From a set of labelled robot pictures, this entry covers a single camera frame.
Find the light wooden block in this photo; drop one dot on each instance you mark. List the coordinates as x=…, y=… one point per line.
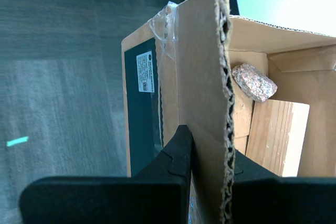
x=275, y=137

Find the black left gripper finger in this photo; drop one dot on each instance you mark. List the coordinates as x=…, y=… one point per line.
x=105, y=200
x=283, y=200

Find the brown cardboard box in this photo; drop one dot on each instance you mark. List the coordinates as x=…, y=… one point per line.
x=199, y=77

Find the green floor tape strip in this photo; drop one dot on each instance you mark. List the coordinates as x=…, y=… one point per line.
x=18, y=141

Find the pinkish speckled granite rock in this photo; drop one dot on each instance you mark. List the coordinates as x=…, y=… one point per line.
x=254, y=82

